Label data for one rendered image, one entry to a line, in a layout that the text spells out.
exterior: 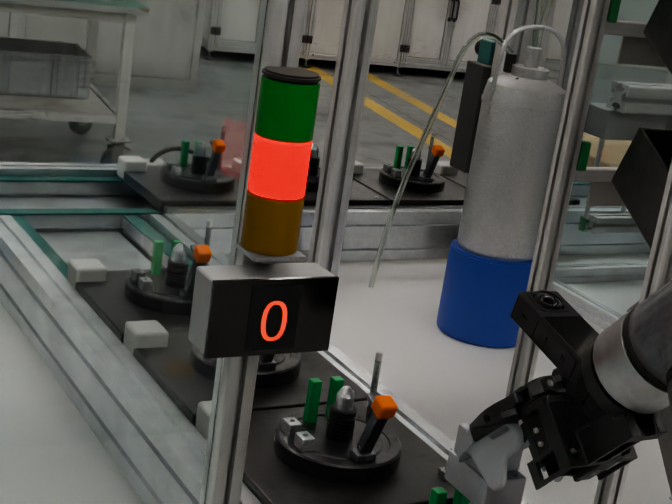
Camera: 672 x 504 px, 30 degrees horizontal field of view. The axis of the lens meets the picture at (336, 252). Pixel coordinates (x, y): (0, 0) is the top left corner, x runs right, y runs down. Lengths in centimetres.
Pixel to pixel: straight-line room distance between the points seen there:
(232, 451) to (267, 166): 29
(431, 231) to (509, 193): 50
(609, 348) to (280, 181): 30
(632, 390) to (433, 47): 973
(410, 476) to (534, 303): 37
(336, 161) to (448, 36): 847
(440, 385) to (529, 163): 39
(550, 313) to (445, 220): 146
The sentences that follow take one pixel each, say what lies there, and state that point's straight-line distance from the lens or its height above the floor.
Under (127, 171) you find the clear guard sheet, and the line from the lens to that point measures 106.
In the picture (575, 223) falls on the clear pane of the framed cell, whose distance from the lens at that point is 239.
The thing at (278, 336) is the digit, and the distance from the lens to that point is 110.
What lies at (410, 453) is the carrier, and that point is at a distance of 143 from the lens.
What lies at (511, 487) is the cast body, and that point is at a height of 108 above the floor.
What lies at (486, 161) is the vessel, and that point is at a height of 117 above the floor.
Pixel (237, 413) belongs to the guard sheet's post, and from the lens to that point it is 118.
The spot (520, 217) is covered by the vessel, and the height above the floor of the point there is 109.
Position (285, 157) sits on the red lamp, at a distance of 105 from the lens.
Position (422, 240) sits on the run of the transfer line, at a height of 90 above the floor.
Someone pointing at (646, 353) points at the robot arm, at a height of 128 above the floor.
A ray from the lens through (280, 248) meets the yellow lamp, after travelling 107.
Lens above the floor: 158
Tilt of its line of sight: 17 degrees down
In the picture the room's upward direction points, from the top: 9 degrees clockwise
